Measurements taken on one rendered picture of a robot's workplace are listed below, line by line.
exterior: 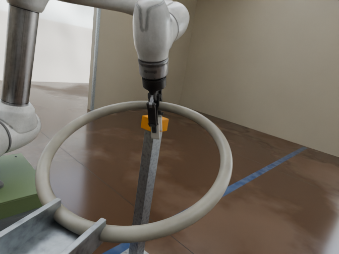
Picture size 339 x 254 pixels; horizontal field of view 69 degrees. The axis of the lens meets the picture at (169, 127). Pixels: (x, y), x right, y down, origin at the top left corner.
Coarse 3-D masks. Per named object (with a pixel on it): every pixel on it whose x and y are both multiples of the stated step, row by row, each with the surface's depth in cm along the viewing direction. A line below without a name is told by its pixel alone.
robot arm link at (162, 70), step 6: (138, 60) 72; (144, 66) 71; (150, 66) 70; (156, 66) 70; (162, 66) 71; (144, 72) 72; (150, 72) 72; (156, 72) 72; (162, 72) 72; (150, 78) 73; (156, 78) 73
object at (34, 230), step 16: (48, 208) 47; (16, 224) 42; (32, 224) 44; (48, 224) 48; (96, 224) 45; (0, 240) 39; (16, 240) 42; (32, 240) 45; (48, 240) 45; (64, 240) 46; (80, 240) 41; (96, 240) 45
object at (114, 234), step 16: (96, 112) 78; (112, 112) 81; (176, 112) 80; (192, 112) 77; (64, 128) 71; (208, 128) 72; (48, 144) 65; (224, 144) 65; (48, 160) 61; (224, 160) 60; (48, 176) 58; (224, 176) 56; (48, 192) 53; (208, 192) 53; (224, 192) 55; (64, 208) 50; (192, 208) 49; (208, 208) 50; (64, 224) 48; (80, 224) 47; (144, 224) 47; (160, 224) 47; (176, 224) 47; (112, 240) 45; (128, 240) 45; (144, 240) 46
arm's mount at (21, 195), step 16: (0, 160) 113; (16, 160) 115; (0, 176) 101; (16, 176) 104; (32, 176) 106; (0, 192) 92; (16, 192) 94; (32, 192) 96; (0, 208) 88; (16, 208) 92; (32, 208) 97
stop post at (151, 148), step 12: (144, 120) 150; (144, 144) 156; (156, 144) 155; (144, 156) 157; (156, 156) 158; (144, 168) 158; (156, 168) 162; (144, 180) 160; (144, 192) 161; (144, 204) 164; (144, 216) 168; (132, 252) 177; (144, 252) 187
